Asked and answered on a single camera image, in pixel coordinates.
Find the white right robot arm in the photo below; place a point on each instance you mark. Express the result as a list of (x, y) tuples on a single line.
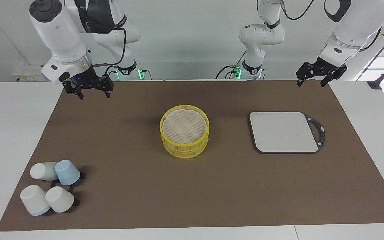
[(62, 36)]

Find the plain white cup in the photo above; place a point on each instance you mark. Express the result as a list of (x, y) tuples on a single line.
[(59, 199)]

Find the yellow steamer lid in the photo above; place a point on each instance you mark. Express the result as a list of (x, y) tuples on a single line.
[(184, 126)]

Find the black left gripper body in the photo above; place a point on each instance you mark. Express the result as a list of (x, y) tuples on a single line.
[(320, 68)]

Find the brown table mat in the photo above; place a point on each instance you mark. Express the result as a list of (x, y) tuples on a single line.
[(145, 193)]

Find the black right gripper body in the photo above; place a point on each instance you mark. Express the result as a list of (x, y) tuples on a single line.
[(87, 81)]

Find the white cup lying sideways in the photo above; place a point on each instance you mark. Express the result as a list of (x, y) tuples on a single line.
[(42, 170)]

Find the grey cutting board black rim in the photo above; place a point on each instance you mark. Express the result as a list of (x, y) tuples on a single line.
[(278, 133)]

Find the light blue cup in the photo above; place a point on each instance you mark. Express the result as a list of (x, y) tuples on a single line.
[(67, 171)]

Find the white box yellow label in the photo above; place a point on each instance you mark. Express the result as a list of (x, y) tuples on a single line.
[(28, 71)]

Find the yellow steamer basket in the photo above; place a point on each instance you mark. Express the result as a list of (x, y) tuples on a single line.
[(185, 154)]

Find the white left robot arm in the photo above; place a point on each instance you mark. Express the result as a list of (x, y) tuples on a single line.
[(355, 26)]

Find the white cup blue rim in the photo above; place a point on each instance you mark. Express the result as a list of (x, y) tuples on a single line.
[(33, 200)]

